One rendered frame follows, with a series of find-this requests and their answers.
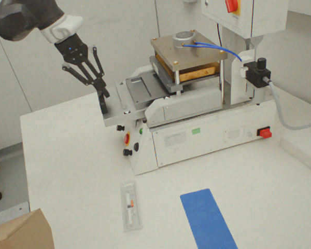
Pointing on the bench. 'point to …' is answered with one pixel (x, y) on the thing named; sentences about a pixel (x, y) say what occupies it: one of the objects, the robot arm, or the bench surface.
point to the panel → (133, 137)
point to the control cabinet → (244, 32)
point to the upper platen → (193, 72)
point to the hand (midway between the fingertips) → (102, 87)
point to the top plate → (188, 50)
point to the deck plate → (221, 104)
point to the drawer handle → (102, 102)
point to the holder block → (146, 90)
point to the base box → (205, 136)
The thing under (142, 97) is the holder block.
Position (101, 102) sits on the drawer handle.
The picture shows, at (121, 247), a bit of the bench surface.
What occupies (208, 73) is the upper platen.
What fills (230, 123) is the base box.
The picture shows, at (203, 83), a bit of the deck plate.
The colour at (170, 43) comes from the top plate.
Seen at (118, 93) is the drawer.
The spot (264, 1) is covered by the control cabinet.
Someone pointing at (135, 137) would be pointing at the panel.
